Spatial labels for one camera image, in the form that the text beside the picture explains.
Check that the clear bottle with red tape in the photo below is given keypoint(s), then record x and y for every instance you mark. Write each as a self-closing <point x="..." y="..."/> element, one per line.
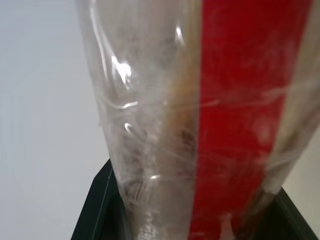
<point x="200" y="112"/>

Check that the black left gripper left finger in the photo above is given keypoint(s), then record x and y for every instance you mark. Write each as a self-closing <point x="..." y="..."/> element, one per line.
<point x="100" y="212"/>

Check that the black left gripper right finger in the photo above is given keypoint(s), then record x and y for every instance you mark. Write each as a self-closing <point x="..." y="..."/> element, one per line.
<point x="292" y="220"/>

